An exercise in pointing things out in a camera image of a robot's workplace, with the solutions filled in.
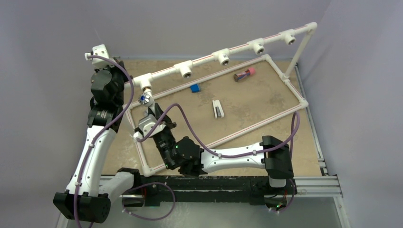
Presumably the white plastic water faucet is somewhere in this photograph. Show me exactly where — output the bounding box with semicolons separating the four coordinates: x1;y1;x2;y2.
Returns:
138;87;155;109

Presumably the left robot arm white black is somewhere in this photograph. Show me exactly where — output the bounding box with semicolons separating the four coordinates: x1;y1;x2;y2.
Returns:
53;56;142;227

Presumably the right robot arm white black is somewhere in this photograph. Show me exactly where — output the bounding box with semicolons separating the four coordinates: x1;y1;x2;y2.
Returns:
134;104;300;193

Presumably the blue rectangular block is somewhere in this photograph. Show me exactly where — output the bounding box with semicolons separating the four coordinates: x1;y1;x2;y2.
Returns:
190;84;201;93

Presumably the white stapler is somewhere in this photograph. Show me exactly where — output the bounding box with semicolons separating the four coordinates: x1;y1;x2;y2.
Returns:
212;100;225;119

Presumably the colourful tube with pink cap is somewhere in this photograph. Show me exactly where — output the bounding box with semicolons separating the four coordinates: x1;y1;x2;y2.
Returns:
233;67;256;82

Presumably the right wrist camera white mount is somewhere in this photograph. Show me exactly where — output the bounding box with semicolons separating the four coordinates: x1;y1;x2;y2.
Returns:
133;114;166;142

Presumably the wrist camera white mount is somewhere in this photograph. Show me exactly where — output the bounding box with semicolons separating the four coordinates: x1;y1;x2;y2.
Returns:
133;114;166;142
85;44;111;69

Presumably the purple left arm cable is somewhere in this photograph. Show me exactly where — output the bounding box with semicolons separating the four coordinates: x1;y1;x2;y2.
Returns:
73;55;135;228

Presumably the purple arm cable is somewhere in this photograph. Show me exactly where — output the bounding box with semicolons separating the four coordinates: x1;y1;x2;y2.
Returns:
136;103;301;158
73;55;135;228

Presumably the white PVC pipe frame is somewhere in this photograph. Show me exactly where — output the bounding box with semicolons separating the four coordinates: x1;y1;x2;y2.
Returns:
125;22;321;177

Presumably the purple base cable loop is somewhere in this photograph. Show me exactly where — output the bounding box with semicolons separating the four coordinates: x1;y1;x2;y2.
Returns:
121;183;176;221

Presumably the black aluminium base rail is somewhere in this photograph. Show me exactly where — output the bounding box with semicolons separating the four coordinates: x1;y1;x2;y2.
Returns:
119;174;342;209

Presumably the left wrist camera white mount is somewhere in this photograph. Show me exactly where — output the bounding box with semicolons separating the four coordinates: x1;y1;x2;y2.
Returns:
85;44;111;69

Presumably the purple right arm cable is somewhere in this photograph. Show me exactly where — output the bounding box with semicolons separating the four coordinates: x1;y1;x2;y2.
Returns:
136;103;301;158

